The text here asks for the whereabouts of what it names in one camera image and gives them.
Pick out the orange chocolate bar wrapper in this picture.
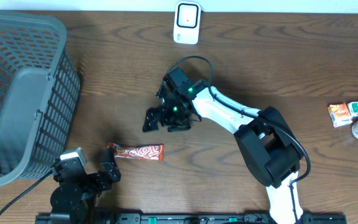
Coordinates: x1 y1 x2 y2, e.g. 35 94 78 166
108 142 165 161

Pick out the small orange box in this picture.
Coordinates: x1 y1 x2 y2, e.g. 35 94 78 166
327 103 352 128

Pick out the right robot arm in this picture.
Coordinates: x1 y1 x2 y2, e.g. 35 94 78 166
142 68 309 223

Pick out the white barcode scanner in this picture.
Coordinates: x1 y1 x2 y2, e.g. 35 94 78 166
173 1 201 45

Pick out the grey plastic basket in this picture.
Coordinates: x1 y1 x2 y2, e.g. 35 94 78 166
0 11 81 186

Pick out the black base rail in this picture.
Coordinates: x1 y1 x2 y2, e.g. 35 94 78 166
35 212 347 224

